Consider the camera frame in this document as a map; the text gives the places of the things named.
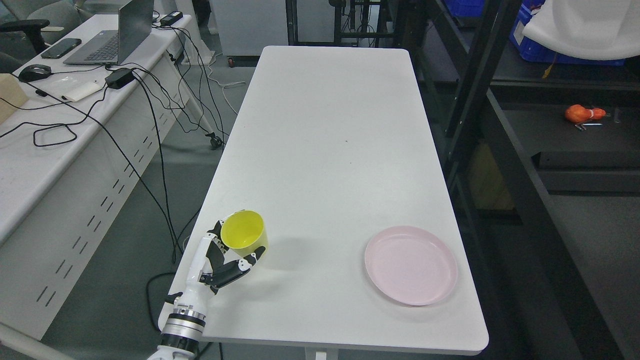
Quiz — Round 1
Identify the pink plastic plate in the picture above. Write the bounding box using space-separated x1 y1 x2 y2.
364 226 458 306

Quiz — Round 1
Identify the grey laptop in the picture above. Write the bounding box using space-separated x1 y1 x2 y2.
62 0 154 66

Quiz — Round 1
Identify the beige wooden block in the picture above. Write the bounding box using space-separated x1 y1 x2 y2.
0 73 28 125

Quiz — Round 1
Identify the black office chair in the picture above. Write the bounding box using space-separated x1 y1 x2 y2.
1 0 93 52

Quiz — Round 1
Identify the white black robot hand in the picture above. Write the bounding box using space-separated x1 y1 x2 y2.
161 219 268 338

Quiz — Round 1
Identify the dark metal shelf rack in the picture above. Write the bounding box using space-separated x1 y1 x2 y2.
394 0 639 360

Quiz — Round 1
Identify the yellow plastic cup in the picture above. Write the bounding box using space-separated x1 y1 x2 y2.
221 210 269 257

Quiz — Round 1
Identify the orange toy on shelf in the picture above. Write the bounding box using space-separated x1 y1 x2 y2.
564 104 607 125

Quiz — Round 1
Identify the white work table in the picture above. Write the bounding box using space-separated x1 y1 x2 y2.
170 46 490 355

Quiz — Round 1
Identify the black power adapter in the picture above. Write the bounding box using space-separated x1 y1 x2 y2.
104 68 135 90

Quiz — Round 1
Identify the white side desk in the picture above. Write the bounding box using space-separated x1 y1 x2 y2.
1 16 202 360

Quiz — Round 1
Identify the black cable on desk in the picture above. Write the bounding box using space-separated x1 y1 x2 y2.
0 82 108 148

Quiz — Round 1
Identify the black computer mouse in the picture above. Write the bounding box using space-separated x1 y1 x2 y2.
18 64 53 83

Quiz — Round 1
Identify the black smartphone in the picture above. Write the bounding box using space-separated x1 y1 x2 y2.
40 38 82 59

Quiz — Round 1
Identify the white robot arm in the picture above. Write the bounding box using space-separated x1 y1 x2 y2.
148 310 206 360

